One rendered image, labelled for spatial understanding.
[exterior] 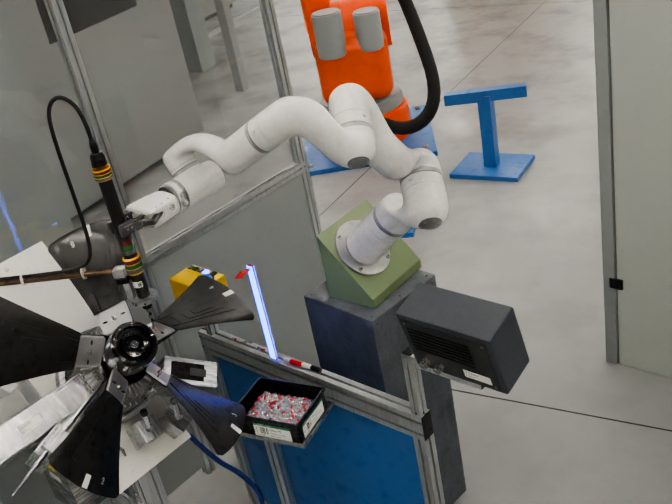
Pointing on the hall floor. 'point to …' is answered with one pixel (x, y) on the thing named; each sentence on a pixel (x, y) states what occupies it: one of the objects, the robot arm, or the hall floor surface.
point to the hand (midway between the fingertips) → (120, 226)
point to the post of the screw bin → (280, 472)
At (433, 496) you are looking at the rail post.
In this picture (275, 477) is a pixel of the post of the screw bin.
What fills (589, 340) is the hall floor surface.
